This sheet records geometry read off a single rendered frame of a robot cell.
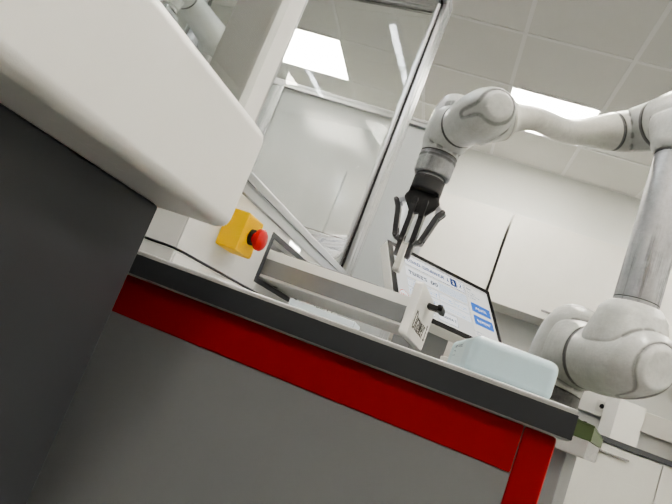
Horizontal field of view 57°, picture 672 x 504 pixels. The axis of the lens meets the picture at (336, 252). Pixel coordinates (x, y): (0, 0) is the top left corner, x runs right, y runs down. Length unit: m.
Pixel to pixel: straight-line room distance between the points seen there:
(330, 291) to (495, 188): 4.14
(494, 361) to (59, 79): 0.49
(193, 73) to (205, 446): 0.38
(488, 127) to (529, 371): 0.74
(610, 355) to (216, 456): 0.98
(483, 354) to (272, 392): 0.22
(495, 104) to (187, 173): 0.91
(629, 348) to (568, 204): 3.99
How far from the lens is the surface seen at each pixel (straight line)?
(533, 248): 4.85
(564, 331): 1.61
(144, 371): 0.72
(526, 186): 5.36
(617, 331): 1.47
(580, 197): 5.42
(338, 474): 0.64
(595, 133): 1.71
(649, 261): 1.54
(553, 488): 1.57
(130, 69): 0.44
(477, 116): 1.32
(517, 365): 0.68
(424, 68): 2.13
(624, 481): 4.51
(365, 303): 1.24
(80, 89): 0.41
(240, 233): 1.09
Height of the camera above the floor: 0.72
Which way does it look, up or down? 10 degrees up
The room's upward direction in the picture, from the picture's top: 21 degrees clockwise
